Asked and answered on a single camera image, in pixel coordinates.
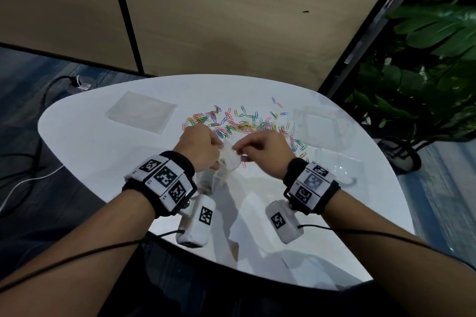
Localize person's left forearm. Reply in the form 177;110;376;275
0;190;156;317

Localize small clear plastic bag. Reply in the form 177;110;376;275
213;141;247;189

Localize pile of coloured paper clips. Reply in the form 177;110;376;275
181;96;310;168

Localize person's dark trousers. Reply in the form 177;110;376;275
98;233;410;317

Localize clear plastic box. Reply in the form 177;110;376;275
293;104;352;151

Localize person's right forearm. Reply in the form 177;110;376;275
321;190;476;317

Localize white floor cable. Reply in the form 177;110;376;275
0;164;64;213

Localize person's left hand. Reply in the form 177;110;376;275
173;123;224;173

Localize black floor cable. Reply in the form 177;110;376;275
0;75;77;184

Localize black marker wristband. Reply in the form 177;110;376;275
283;157;341;216
122;150;198;219

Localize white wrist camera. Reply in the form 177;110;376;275
265;200;304;245
176;194;217;249

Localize black plant stand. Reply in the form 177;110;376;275
375;131;452;175

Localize floor socket with plug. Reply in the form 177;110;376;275
69;75;97;91

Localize black camera cable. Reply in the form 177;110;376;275
0;229;186;293
297;224;476;271

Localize person's right hand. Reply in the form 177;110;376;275
232;131;297;180

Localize green leafy plant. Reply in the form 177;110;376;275
344;0;476;143

